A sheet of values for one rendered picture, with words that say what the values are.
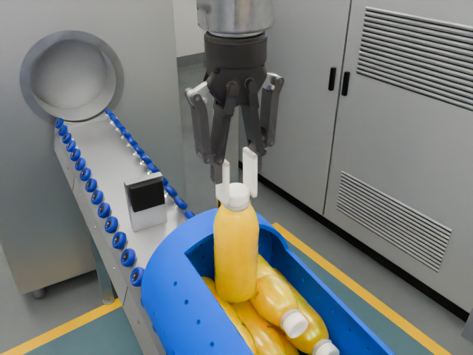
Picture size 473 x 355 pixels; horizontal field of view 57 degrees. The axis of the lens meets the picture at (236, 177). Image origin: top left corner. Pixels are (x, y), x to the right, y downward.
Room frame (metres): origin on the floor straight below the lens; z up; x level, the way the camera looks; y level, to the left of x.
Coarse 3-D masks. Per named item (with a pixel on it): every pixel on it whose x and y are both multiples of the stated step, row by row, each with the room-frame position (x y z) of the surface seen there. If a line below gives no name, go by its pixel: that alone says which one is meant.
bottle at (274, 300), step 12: (264, 264) 0.58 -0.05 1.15; (264, 276) 0.55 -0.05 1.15; (276, 276) 0.55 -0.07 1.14; (264, 288) 0.52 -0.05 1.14; (276, 288) 0.52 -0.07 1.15; (288, 288) 0.52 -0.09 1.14; (252, 300) 0.52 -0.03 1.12; (264, 300) 0.50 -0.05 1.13; (276, 300) 0.50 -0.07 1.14; (288, 300) 0.50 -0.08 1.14; (264, 312) 0.49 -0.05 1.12; (276, 312) 0.48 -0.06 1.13; (288, 312) 0.48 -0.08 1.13; (300, 312) 0.49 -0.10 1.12; (276, 324) 0.48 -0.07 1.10
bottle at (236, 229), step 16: (224, 208) 0.52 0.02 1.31; (240, 208) 0.51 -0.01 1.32; (224, 224) 0.50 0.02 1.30; (240, 224) 0.50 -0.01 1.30; (256, 224) 0.51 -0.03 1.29; (224, 240) 0.49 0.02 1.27; (240, 240) 0.49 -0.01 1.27; (256, 240) 0.51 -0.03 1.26; (224, 256) 0.50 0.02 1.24; (240, 256) 0.49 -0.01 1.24; (256, 256) 0.51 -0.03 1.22; (224, 272) 0.50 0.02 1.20; (240, 272) 0.49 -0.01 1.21; (256, 272) 0.52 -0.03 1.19; (224, 288) 0.50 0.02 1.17; (240, 288) 0.49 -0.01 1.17
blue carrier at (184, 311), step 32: (192, 224) 0.59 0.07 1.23; (160, 256) 0.55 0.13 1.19; (192, 256) 0.60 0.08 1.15; (288, 256) 0.63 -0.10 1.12; (160, 288) 0.50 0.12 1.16; (192, 288) 0.47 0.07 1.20; (320, 288) 0.54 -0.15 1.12; (160, 320) 0.47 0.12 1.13; (192, 320) 0.42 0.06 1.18; (224, 320) 0.40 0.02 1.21; (352, 320) 0.47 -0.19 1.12; (192, 352) 0.39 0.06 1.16; (224, 352) 0.36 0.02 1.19; (352, 352) 0.46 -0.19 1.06; (384, 352) 0.41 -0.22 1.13
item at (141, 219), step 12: (132, 180) 0.96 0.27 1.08; (144, 180) 0.96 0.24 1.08; (156, 180) 0.97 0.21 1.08; (132, 192) 0.93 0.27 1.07; (144, 192) 0.94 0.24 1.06; (156, 192) 0.96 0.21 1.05; (132, 204) 0.93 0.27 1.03; (144, 204) 0.94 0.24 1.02; (156, 204) 0.96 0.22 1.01; (132, 216) 0.94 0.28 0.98; (144, 216) 0.96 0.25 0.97; (156, 216) 0.97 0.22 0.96; (132, 228) 0.94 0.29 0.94; (144, 228) 0.95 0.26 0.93
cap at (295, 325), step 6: (288, 318) 0.47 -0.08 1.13; (294, 318) 0.47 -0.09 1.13; (300, 318) 0.47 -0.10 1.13; (288, 324) 0.46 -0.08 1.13; (294, 324) 0.46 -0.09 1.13; (300, 324) 0.46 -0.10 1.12; (306, 324) 0.47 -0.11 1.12; (288, 330) 0.46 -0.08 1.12; (294, 330) 0.46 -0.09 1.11; (300, 330) 0.47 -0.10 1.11; (294, 336) 0.46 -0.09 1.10
